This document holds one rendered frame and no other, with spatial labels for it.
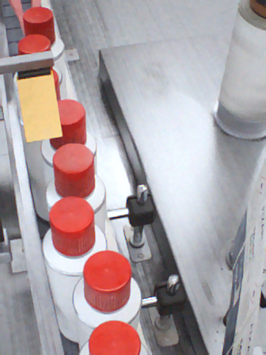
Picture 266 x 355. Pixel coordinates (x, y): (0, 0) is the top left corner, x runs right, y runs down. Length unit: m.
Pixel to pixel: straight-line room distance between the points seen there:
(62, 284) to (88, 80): 0.50
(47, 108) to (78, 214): 0.10
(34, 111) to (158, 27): 0.59
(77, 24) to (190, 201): 0.48
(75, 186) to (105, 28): 0.60
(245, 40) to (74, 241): 0.35
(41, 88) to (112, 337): 0.21
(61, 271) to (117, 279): 0.07
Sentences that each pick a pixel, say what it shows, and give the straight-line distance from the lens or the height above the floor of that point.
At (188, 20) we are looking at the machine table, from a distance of 1.01.
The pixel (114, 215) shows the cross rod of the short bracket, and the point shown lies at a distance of 0.57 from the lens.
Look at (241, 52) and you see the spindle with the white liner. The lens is 0.63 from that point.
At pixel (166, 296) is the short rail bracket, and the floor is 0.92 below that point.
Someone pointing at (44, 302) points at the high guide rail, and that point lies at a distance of 0.47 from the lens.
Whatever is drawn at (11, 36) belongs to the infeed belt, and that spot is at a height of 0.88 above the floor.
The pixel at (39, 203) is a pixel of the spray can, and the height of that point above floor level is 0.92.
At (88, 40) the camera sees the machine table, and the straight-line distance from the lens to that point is 0.94.
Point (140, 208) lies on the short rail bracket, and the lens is 0.57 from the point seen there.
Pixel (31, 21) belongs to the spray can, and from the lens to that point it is 0.54.
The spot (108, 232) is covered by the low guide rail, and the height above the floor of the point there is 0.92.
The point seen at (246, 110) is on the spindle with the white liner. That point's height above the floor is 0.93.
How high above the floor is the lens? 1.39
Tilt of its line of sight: 52 degrees down
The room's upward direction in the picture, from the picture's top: 4 degrees clockwise
